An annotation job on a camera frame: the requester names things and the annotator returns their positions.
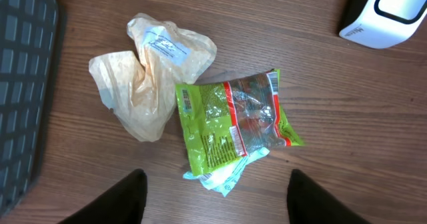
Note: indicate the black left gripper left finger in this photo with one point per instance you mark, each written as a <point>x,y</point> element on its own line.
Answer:
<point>123,203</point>

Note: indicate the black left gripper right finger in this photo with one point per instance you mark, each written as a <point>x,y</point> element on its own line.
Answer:
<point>309,203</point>

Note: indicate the teal snack packet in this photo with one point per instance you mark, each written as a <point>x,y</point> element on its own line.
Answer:
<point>225,179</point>

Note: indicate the beige snack bag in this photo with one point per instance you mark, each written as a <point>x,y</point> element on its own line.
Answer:
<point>139,86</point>

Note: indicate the green candy bag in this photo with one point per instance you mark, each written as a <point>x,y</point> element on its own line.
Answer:
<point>227,121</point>

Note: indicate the white barcode scanner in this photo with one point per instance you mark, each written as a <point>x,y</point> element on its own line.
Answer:
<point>381,24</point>

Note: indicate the grey plastic shopping basket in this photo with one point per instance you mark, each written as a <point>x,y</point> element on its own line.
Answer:
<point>32,34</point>

